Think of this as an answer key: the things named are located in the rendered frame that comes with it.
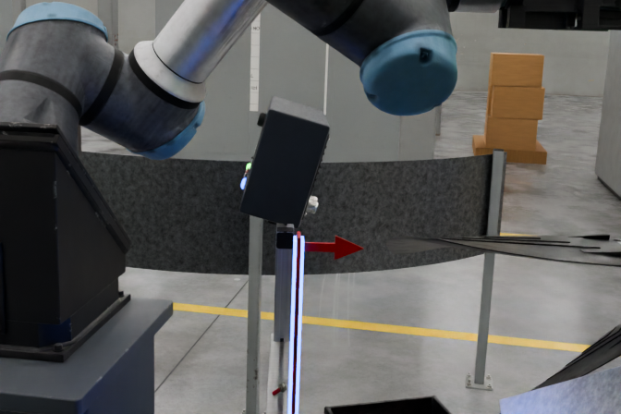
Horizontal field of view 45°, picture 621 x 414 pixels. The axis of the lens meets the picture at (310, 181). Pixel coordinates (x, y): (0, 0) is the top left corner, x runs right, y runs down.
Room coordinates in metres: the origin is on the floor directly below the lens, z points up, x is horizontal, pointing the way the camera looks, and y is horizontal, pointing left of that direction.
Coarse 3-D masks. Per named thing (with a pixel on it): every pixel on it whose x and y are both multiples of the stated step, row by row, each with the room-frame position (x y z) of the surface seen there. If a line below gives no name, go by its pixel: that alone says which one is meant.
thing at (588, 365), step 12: (612, 336) 0.83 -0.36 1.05; (588, 348) 0.87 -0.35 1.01; (600, 348) 0.83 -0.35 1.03; (612, 348) 0.79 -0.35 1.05; (576, 360) 0.86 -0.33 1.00; (588, 360) 0.82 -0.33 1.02; (600, 360) 0.79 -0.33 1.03; (564, 372) 0.85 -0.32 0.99; (576, 372) 0.81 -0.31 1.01; (588, 372) 0.79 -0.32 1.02; (552, 384) 0.83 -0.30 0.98
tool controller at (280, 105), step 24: (264, 120) 1.28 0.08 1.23; (288, 120) 1.27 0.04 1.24; (312, 120) 1.28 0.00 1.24; (264, 144) 1.27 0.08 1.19; (288, 144) 1.27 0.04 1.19; (312, 144) 1.27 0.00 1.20; (264, 168) 1.27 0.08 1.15; (288, 168) 1.27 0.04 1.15; (312, 168) 1.27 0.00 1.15; (264, 192) 1.27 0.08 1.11; (288, 192) 1.27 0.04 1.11; (264, 216) 1.27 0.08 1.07; (288, 216) 1.27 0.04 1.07
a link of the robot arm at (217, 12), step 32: (192, 0) 0.98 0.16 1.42; (224, 0) 0.96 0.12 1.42; (256, 0) 0.97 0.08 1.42; (160, 32) 1.02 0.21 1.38; (192, 32) 0.98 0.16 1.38; (224, 32) 0.98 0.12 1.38; (128, 64) 1.01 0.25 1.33; (160, 64) 0.99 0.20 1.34; (192, 64) 0.99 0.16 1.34; (128, 96) 0.99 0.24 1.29; (160, 96) 0.99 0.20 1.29; (192, 96) 1.01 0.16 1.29; (96, 128) 1.00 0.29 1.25; (128, 128) 1.00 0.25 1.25; (160, 128) 1.01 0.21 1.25; (192, 128) 1.04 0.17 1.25
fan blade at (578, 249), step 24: (408, 240) 0.66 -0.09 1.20; (432, 240) 0.61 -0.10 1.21; (456, 240) 0.67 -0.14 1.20; (480, 240) 0.69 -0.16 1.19; (504, 240) 0.70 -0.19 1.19; (528, 240) 0.70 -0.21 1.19; (552, 240) 0.71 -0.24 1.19; (576, 240) 0.72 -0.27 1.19; (600, 240) 0.73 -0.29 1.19; (600, 264) 0.65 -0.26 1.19
